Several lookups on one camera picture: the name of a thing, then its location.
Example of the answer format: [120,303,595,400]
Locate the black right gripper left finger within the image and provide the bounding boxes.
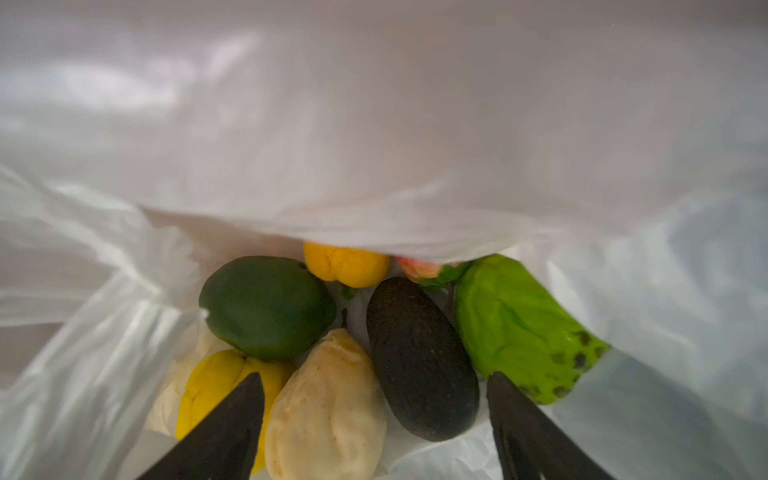
[139,373,265,480]

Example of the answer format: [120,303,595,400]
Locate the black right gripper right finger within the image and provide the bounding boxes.
[487,372,612,480]

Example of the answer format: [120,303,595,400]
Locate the beige pear fruit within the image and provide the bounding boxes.
[264,328,388,479]

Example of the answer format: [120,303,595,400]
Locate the white plastic bag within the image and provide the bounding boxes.
[1,1,767,479]

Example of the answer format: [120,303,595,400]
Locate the yellow lemon fruit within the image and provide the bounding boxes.
[175,350,294,474]

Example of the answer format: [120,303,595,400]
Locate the light green bumpy fruit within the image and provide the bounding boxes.
[455,254,611,405]

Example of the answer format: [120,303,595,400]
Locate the dark avocado fruit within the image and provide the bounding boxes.
[366,277,480,442]

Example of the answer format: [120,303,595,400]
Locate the green mango fruit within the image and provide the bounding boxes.
[199,256,337,361]

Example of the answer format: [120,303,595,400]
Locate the pink peach fruit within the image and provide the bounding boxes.
[395,257,471,289]

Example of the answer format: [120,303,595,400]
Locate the yellow orange bumpy fruit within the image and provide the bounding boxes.
[303,242,391,289]

